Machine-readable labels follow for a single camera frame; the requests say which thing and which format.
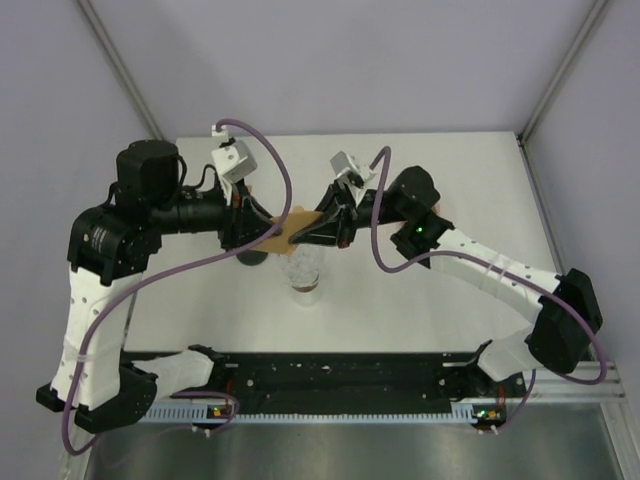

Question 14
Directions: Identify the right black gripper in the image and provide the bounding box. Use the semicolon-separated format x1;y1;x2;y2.
289;180;410;251

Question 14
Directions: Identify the glass carafe red collar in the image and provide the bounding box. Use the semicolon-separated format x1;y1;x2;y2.
236;250;269;267

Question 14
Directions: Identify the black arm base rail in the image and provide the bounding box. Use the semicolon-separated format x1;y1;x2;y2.
183;353;525;415

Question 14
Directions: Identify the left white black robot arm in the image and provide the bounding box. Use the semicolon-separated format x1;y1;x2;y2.
36;139;273;434

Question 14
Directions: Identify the clear glass crystal dripper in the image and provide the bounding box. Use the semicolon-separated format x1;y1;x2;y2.
278;245;325;291

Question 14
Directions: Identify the right aluminium frame post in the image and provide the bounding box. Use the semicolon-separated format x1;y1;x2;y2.
518;0;614;148

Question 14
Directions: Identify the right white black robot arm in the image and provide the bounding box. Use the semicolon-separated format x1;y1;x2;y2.
290;166;603;396

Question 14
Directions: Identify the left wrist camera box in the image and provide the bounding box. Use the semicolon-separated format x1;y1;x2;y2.
211;126;257;186

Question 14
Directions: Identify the left aluminium frame post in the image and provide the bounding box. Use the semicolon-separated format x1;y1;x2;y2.
72;0;166;140

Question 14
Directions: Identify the glass cup with coffee grounds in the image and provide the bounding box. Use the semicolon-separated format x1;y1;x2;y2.
288;282;323;307

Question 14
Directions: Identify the grey slotted cable duct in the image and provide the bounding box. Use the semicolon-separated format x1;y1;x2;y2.
140;401;478;425

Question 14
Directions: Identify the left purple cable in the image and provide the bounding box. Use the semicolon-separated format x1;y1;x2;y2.
61;117;294;456

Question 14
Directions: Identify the aluminium frame post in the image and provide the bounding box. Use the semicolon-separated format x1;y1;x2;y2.
518;0;614;148
72;0;166;140

